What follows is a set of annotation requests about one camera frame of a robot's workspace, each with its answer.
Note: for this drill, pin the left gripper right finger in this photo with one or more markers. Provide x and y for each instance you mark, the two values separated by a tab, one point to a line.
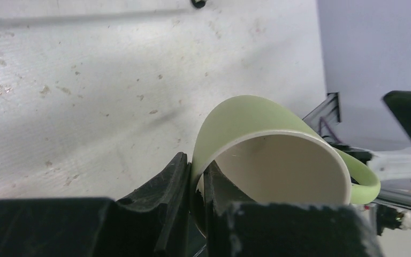
237	226

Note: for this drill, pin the green handled cream mug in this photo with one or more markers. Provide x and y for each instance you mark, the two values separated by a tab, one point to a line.
272	155

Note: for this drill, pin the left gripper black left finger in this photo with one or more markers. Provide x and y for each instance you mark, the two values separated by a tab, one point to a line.
150	221

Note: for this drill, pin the stainless steel dish rack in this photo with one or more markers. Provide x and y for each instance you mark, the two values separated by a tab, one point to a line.
198	4

